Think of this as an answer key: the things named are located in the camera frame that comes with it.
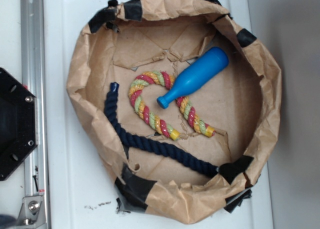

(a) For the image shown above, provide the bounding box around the multicolour twisted rope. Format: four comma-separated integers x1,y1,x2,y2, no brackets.
128,70,217,141

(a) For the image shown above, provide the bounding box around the blue plastic bottle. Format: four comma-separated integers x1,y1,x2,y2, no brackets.
157,47,229,109

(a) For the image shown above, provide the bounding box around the aluminium extrusion rail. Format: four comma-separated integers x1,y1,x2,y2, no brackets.
20,0,51,229

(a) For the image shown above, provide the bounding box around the dark navy twisted rope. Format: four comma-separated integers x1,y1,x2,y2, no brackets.
103,81,221,179

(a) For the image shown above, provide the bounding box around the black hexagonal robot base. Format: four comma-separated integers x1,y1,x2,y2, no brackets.
0,68,37,181

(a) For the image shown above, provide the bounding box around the white tray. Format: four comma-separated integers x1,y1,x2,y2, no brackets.
43,0,274,229

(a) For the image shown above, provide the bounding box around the brown paper-lined bin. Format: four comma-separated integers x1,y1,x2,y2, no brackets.
66,0,282,224

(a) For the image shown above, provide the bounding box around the metal corner bracket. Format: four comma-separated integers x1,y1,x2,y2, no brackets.
15,195,46,229

